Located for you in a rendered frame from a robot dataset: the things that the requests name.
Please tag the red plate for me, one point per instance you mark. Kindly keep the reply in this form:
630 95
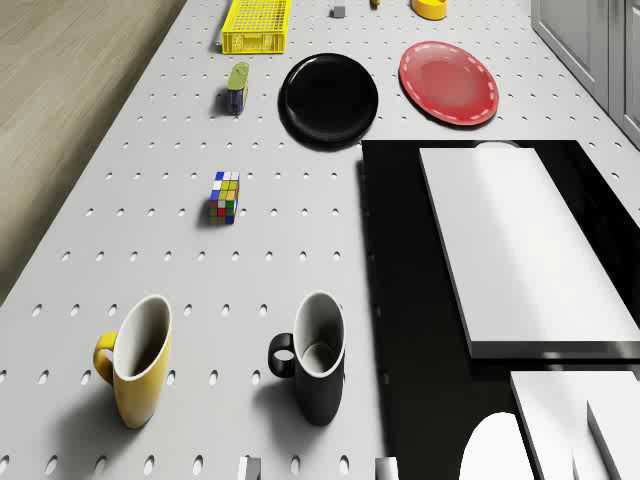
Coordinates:
447 82

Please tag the yellow mug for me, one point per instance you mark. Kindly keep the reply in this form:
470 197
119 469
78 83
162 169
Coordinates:
137 395

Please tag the flat-sided can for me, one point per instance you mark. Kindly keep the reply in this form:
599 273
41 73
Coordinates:
236 87

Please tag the yellow basket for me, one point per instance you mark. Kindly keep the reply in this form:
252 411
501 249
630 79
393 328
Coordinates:
255 25

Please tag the black mug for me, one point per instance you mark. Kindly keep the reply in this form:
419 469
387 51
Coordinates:
320 395

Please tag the puzzle cube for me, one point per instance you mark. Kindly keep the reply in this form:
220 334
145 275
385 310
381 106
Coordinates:
225 197

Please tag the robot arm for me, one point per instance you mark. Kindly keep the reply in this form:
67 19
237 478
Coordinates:
492 450

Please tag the black plate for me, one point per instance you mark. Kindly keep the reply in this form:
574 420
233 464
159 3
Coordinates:
327 97

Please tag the grey cube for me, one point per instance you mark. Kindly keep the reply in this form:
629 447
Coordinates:
338 11

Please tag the yellow bowl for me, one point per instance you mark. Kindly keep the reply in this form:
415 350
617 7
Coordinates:
429 10

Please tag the white cabinet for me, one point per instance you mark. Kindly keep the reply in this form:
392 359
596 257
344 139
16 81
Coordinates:
575 30

